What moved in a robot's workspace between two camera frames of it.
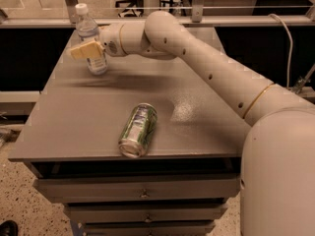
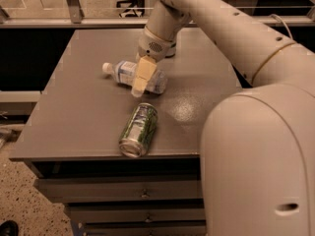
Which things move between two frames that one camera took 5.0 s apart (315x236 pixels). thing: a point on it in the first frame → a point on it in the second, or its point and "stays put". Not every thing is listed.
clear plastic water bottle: x=88 y=30 → x=125 y=73
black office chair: x=137 y=1 stays put
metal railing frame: x=67 y=15 stays put
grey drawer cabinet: x=150 y=148 stays put
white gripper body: x=110 y=40 → x=153 y=48
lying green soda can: x=138 y=129 stays put
